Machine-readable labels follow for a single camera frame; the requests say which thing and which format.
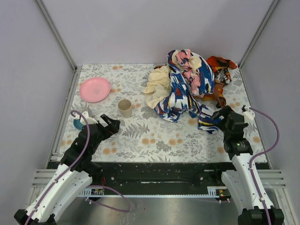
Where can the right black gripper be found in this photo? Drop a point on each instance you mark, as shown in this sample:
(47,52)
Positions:
(226,116)

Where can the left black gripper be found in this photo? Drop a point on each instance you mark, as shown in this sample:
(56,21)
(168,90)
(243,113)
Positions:
(104,128)

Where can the blue white patterned cloth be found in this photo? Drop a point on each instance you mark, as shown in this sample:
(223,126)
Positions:
(181,99)

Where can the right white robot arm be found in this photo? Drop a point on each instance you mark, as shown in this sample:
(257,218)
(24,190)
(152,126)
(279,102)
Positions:
(244,184)

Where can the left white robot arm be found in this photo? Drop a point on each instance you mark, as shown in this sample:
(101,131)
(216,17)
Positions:
(75,172)

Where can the orange black patterned cloth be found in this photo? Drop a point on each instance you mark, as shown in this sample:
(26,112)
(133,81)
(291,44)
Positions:
(221,68)

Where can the cream cloth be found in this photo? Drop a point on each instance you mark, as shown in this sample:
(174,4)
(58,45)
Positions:
(158,86)

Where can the pink patterned cloth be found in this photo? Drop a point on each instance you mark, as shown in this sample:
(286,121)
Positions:
(189,65)

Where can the beige cup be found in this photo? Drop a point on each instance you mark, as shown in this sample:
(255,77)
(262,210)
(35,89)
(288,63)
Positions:
(125,108)

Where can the floral table mat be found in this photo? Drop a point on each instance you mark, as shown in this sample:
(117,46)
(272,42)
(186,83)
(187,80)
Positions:
(145,137)

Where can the blue bowl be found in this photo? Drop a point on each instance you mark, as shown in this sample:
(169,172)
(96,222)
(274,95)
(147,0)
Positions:
(77,124)

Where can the pink plastic plate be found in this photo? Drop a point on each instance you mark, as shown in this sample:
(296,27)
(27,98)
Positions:
(94,89)

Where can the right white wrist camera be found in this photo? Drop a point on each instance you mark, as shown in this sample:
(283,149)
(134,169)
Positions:
(248,114)

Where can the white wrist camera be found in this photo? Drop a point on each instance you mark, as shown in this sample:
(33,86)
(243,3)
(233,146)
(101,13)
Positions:
(86,119)
(248,114)

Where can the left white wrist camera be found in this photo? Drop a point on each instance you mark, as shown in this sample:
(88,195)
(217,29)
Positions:
(86,119)

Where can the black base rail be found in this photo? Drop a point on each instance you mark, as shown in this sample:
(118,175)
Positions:
(161,178)

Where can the left aluminium frame post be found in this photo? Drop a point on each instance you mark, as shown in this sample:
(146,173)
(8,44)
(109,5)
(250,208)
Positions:
(49,21)

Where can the aluminium frame post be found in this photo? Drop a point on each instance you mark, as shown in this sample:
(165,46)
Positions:
(49,21)
(273,6)

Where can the right aluminium frame post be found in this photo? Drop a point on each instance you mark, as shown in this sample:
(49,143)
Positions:
(273,6)

